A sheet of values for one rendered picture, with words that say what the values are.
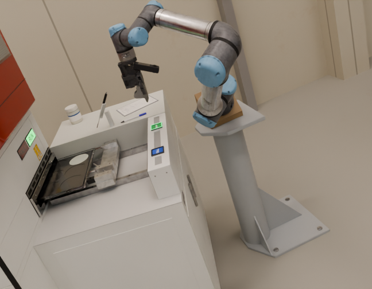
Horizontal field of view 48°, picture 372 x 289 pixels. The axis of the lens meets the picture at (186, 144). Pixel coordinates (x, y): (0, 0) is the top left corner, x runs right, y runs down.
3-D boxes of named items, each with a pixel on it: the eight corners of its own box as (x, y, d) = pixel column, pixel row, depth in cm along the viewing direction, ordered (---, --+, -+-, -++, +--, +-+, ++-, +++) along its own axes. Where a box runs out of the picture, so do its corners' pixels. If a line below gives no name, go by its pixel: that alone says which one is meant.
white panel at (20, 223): (12, 284, 150) (-48, 195, 133) (57, 172, 223) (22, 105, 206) (20, 282, 150) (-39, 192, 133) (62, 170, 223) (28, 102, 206)
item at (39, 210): (38, 217, 182) (28, 199, 178) (58, 167, 221) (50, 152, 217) (42, 215, 182) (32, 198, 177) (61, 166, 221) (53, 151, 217)
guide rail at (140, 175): (52, 206, 192) (49, 200, 191) (53, 203, 194) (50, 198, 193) (156, 174, 189) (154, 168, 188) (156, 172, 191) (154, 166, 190)
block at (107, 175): (96, 183, 186) (93, 178, 184) (97, 179, 189) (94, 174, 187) (113, 178, 185) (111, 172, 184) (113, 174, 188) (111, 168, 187)
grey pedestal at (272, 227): (290, 195, 281) (264, 84, 245) (330, 231, 242) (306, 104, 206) (221, 228, 273) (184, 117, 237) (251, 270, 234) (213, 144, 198)
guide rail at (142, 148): (63, 176, 216) (60, 171, 215) (64, 174, 218) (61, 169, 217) (155, 147, 213) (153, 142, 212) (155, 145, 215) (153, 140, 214)
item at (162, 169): (158, 200, 170) (147, 171, 164) (156, 141, 220) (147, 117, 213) (180, 193, 170) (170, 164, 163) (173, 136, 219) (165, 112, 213)
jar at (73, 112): (70, 125, 237) (63, 110, 233) (72, 120, 243) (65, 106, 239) (82, 121, 236) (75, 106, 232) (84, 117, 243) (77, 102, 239)
